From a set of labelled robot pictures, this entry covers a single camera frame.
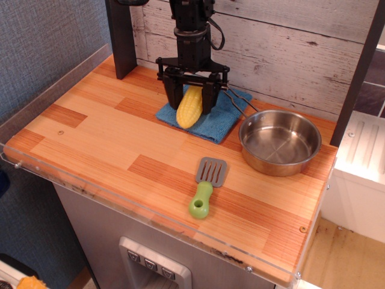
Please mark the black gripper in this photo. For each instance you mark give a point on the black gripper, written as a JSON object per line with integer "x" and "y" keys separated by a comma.
{"x": 193, "y": 65}

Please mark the yellow plastic corn cob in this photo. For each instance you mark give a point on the yellow plastic corn cob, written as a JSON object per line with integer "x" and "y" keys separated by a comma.
{"x": 190, "y": 108}

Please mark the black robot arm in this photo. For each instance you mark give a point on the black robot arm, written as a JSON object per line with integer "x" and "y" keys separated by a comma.
{"x": 194, "y": 16}

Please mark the blue cloth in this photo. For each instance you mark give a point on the blue cloth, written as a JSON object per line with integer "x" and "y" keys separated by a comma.
{"x": 217, "y": 124}

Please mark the stainless steel pot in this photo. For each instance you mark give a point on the stainless steel pot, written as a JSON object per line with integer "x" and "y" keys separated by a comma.
{"x": 277, "y": 142}

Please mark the clear acrylic edge guard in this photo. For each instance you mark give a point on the clear acrylic edge guard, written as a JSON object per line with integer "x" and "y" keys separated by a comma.
{"x": 253, "y": 218}

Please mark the grey toy fridge cabinet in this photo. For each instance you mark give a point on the grey toy fridge cabinet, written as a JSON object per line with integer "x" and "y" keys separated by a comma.
{"x": 125, "y": 253}

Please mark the orange object bottom left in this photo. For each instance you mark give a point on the orange object bottom left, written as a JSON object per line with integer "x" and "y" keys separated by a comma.
{"x": 26, "y": 283}

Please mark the grey spatula green handle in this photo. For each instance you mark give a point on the grey spatula green handle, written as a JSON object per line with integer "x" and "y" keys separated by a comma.
{"x": 210, "y": 174}

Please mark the dark grey left post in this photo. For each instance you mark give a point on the dark grey left post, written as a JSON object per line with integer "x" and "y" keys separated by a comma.
{"x": 122, "y": 37}

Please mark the dark grey post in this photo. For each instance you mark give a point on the dark grey post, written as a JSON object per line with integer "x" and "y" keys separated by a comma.
{"x": 122, "y": 37}
{"x": 363, "y": 64}

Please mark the dark grey right post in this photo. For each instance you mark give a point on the dark grey right post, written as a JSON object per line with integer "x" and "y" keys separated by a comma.
{"x": 363, "y": 64}

